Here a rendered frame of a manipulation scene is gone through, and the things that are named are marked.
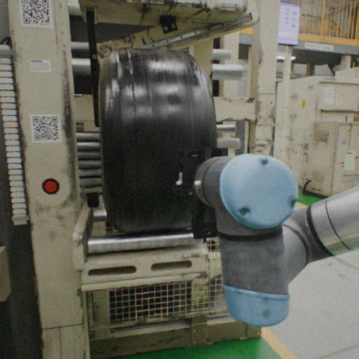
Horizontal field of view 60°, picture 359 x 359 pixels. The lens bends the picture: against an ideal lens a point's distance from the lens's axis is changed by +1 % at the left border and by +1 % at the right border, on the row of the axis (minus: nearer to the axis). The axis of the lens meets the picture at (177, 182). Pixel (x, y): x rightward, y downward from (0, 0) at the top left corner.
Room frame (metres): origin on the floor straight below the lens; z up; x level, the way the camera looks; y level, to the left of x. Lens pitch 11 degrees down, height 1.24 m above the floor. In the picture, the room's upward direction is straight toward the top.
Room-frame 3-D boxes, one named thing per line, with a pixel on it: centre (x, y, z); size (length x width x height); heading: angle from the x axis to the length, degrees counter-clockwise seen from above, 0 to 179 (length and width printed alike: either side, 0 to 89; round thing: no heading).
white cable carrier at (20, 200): (0.86, 0.45, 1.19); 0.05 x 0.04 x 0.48; 12
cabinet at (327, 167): (5.12, -2.73, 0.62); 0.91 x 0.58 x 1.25; 110
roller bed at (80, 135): (1.31, 0.42, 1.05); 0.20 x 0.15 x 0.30; 102
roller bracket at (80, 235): (0.94, 0.30, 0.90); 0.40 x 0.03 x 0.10; 12
